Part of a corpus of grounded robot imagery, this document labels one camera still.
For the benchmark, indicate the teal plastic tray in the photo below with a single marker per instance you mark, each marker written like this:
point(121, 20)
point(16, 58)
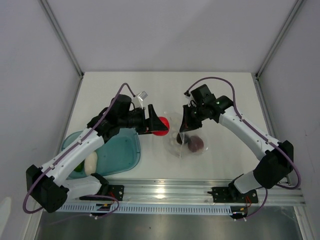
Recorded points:
point(120, 154)

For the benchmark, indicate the green orange mango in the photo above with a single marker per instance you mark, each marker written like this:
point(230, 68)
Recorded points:
point(80, 167)

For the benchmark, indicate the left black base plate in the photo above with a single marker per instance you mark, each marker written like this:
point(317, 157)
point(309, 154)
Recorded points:
point(115, 191)

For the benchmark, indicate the right aluminium frame post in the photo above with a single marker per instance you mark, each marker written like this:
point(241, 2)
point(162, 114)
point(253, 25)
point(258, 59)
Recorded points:
point(285, 27)

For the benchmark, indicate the aluminium mounting rail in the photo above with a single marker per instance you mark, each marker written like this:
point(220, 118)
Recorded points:
point(198, 192)

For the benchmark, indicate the white radish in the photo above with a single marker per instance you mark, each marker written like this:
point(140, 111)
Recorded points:
point(90, 164)

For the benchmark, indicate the left aluminium frame post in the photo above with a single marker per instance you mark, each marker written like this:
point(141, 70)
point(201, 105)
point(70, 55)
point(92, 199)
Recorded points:
point(53, 21)

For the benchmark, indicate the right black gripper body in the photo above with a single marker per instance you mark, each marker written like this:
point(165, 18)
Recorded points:
point(199, 112)

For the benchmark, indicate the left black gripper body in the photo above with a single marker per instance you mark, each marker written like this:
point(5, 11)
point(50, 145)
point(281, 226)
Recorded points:
point(136, 120)

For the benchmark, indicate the clear zip top bag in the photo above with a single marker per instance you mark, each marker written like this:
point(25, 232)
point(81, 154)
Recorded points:
point(169, 140)

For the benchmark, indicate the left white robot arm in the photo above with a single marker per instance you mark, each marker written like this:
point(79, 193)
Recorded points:
point(49, 185)

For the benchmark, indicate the white slotted cable duct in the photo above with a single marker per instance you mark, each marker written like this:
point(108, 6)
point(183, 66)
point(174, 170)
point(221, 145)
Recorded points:
point(132, 208)

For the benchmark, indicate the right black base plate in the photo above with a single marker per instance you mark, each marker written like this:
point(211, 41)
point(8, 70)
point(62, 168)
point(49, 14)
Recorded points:
point(222, 194)

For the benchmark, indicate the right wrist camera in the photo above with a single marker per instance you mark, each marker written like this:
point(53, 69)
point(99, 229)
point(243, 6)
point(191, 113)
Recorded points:
point(202, 95)

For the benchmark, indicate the aluminium frame post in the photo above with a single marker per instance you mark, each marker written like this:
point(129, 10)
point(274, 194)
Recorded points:
point(53, 21)
point(285, 27)

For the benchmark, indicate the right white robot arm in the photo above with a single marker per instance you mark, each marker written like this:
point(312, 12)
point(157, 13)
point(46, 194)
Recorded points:
point(274, 157)

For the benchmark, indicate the dark red apple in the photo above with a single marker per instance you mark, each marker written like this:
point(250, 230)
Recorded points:
point(195, 144)

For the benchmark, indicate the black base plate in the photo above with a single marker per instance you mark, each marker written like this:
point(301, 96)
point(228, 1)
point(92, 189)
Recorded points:
point(115, 191)
point(222, 194)

